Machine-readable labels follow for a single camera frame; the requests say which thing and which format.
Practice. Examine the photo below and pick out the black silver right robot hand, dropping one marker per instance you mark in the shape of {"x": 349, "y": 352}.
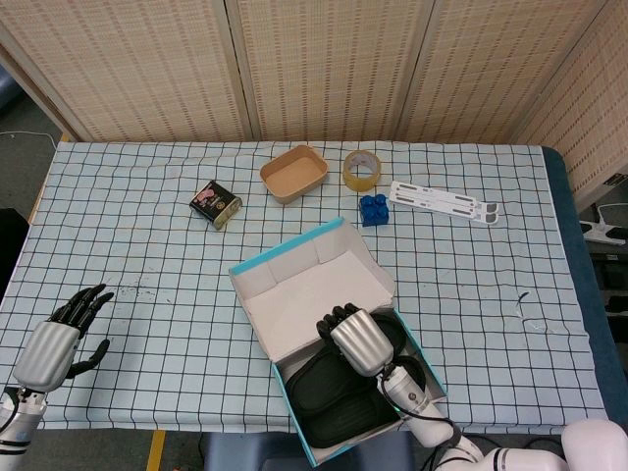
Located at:
{"x": 360, "y": 343}

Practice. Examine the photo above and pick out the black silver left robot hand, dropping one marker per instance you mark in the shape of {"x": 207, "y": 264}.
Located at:
{"x": 44, "y": 353}

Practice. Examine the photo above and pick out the black rubber slipper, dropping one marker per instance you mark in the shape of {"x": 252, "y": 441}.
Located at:
{"x": 309, "y": 382}
{"x": 353, "y": 417}

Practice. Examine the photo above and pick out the blue cardboard shoe box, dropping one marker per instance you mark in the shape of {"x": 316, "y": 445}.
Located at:
{"x": 304, "y": 304}

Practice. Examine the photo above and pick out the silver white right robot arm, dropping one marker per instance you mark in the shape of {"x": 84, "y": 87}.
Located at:
{"x": 412, "y": 397}

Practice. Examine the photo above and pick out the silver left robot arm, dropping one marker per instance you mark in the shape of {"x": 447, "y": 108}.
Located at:
{"x": 17, "y": 427}

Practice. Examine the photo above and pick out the blue toy building block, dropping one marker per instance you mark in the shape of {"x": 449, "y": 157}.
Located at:
{"x": 375, "y": 211}

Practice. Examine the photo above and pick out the light blue checked tablecloth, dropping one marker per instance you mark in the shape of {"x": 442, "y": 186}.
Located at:
{"x": 147, "y": 245}

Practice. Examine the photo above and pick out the dark blue seat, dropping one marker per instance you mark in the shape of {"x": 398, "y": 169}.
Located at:
{"x": 245, "y": 451}

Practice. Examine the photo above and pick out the yellowish packing tape roll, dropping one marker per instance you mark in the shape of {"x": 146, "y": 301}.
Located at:
{"x": 360, "y": 185}

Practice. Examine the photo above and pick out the white folded cardboard strips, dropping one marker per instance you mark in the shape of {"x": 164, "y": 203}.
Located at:
{"x": 432, "y": 198}

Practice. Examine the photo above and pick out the brown paper bowl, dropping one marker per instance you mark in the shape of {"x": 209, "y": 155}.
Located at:
{"x": 294, "y": 172}

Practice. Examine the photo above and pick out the black rectangular tin can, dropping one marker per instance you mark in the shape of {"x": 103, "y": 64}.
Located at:
{"x": 216, "y": 203}

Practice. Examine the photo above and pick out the blue padded table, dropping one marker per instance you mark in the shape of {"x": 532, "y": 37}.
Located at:
{"x": 559, "y": 196}

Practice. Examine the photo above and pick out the black floor equipment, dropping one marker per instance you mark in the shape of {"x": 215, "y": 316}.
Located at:
{"x": 613, "y": 275}

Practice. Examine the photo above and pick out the white chair base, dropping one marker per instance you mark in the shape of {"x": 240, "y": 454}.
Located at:
{"x": 601, "y": 230}

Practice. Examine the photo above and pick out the bamboo folding screen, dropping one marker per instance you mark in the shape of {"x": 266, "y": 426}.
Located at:
{"x": 147, "y": 73}

